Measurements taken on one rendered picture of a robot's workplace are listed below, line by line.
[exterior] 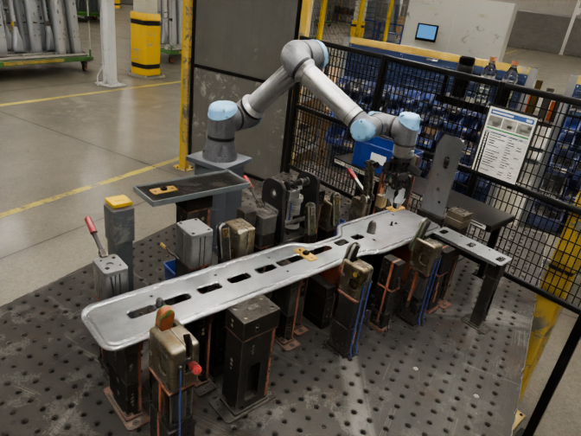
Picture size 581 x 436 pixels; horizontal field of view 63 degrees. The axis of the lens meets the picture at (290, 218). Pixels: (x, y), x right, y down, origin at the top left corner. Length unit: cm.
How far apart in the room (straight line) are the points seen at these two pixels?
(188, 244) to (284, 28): 292
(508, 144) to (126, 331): 168
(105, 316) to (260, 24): 331
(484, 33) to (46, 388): 784
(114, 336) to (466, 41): 781
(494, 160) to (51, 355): 186
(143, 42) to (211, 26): 489
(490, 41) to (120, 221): 749
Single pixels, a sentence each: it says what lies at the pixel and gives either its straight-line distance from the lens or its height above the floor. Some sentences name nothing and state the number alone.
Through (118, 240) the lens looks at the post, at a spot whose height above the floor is 104.
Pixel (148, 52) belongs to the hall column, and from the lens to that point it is 941.
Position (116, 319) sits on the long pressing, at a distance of 129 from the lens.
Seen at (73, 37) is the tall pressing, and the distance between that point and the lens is 965.
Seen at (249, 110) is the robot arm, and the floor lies 131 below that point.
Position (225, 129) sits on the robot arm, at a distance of 201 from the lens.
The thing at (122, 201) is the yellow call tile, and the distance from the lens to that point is 150.
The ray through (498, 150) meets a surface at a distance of 226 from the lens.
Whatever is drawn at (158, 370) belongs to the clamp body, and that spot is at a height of 97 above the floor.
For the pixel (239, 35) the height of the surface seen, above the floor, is 138.
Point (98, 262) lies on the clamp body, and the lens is 140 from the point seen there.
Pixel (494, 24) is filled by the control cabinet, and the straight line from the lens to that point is 846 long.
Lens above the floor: 179
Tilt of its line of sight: 25 degrees down
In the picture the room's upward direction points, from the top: 8 degrees clockwise
